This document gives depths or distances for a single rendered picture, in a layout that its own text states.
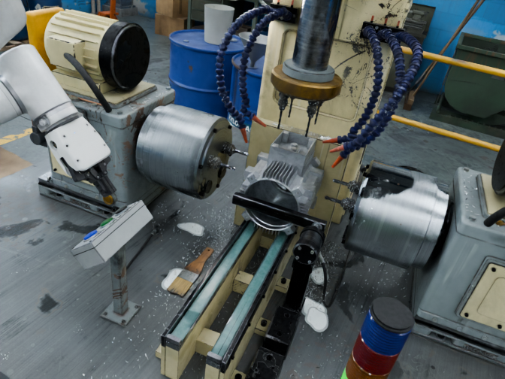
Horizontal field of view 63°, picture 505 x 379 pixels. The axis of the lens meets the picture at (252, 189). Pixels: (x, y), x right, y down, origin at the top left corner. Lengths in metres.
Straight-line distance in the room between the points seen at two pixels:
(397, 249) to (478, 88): 4.17
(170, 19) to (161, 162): 5.77
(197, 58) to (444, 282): 2.33
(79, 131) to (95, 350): 0.48
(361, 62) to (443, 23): 4.91
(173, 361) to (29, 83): 0.62
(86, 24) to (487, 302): 1.22
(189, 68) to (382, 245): 2.27
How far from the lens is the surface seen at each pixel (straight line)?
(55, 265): 1.25
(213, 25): 3.14
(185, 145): 1.13
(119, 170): 1.25
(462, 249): 1.04
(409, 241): 1.05
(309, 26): 1.02
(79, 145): 0.92
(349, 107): 1.29
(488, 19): 6.10
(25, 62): 0.94
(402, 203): 1.04
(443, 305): 1.15
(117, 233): 0.90
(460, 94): 5.15
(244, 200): 1.09
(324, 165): 1.23
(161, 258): 1.23
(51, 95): 0.92
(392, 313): 0.62
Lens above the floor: 1.64
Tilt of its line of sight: 32 degrees down
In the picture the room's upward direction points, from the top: 9 degrees clockwise
